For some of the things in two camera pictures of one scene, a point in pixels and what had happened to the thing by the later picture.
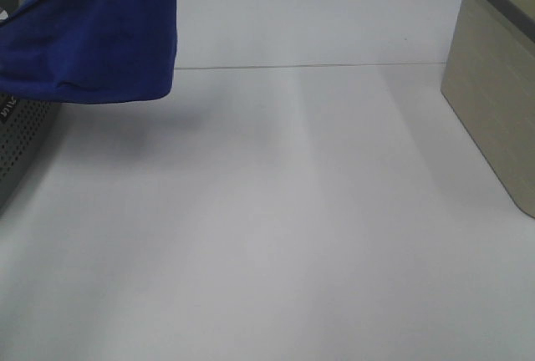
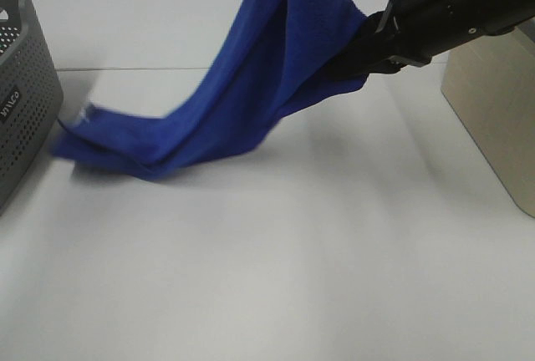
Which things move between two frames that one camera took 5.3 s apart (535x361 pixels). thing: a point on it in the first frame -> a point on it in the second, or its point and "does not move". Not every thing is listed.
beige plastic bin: x=489 y=70 does not move
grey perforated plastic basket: x=22 y=122 does not move
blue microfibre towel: x=96 y=32 -> x=280 y=56
